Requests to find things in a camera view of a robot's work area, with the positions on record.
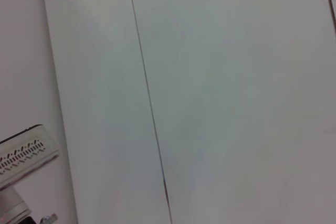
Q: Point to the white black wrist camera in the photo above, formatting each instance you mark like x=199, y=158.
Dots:
x=26, y=155

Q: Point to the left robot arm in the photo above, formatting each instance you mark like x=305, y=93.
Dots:
x=13, y=203

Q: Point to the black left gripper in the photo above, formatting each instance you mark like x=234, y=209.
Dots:
x=31, y=221

